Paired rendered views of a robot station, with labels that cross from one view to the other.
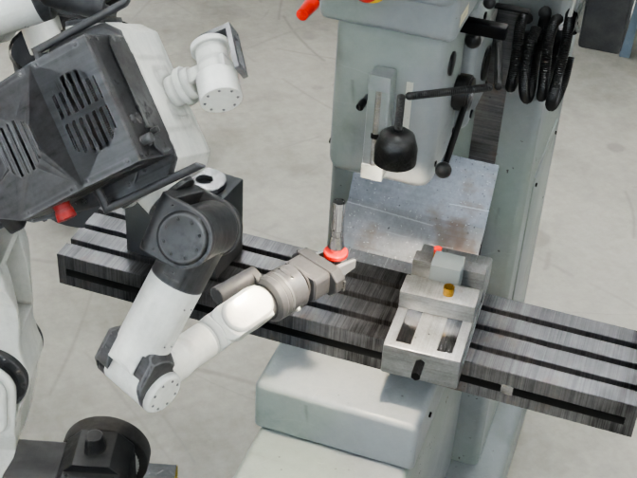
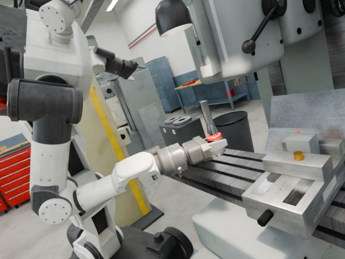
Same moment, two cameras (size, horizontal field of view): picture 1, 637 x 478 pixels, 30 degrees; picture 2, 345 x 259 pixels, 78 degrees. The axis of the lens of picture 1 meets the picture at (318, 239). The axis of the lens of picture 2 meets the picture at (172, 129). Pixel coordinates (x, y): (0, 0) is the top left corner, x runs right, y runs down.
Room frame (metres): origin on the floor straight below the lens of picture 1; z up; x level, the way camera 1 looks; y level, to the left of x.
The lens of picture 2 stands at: (1.29, -0.39, 1.38)
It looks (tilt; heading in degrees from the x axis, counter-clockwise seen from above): 14 degrees down; 43
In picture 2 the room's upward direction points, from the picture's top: 20 degrees counter-clockwise
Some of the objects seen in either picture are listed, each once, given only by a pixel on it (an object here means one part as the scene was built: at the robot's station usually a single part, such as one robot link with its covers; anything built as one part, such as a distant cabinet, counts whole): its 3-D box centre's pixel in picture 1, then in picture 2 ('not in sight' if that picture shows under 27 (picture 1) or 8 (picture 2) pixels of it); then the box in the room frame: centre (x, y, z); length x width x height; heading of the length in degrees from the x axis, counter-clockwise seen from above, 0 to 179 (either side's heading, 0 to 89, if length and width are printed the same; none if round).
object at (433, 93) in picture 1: (454, 91); not in sight; (1.72, -0.21, 1.58); 0.17 x 0.01 x 0.01; 109
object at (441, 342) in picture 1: (440, 304); (301, 170); (1.87, -0.25, 1.02); 0.35 x 0.15 x 0.11; 165
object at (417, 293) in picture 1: (439, 298); (294, 164); (1.84, -0.24, 1.06); 0.15 x 0.06 x 0.04; 75
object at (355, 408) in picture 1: (370, 351); (274, 205); (1.94, -0.13, 0.83); 0.50 x 0.35 x 0.12; 163
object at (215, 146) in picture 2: (344, 269); (217, 145); (1.81, -0.05, 1.13); 0.06 x 0.02 x 0.03; 138
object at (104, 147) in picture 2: not in sight; (93, 127); (2.34, 1.58, 1.15); 0.52 x 0.40 x 2.30; 163
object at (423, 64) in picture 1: (397, 83); (227, 18); (1.94, -0.13, 1.47); 0.21 x 0.19 x 0.32; 73
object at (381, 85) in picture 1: (378, 124); (200, 36); (1.83, -0.09, 1.44); 0.04 x 0.04 x 0.21; 73
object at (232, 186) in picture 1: (184, 212); (183, 137); (2.07, 0.29, 1.07); 0.22 x 0.12 x 0.20; 67
